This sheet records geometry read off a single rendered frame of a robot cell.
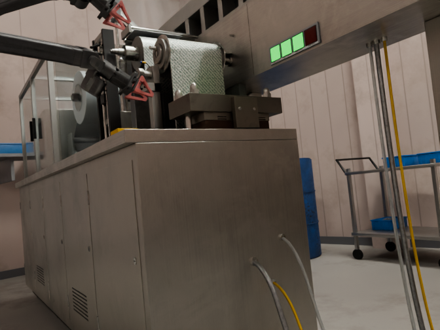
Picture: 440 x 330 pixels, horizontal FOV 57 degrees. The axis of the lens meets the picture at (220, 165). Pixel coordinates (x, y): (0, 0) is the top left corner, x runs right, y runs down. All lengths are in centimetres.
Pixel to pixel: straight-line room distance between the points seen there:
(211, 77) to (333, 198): 306
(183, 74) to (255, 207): 59
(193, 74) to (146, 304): 87
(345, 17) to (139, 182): 80
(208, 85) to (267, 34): 30
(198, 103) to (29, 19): 412
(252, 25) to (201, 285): 102
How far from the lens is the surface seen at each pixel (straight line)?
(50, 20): 544
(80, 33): 554
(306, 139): 468
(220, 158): 132
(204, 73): 166
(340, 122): 446
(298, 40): 150
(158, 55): 164
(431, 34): 140
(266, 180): 142
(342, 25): 139
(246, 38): 175
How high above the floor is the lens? 71
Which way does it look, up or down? 3 degrees up
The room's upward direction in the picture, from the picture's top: 6 degrees counter-clockwise
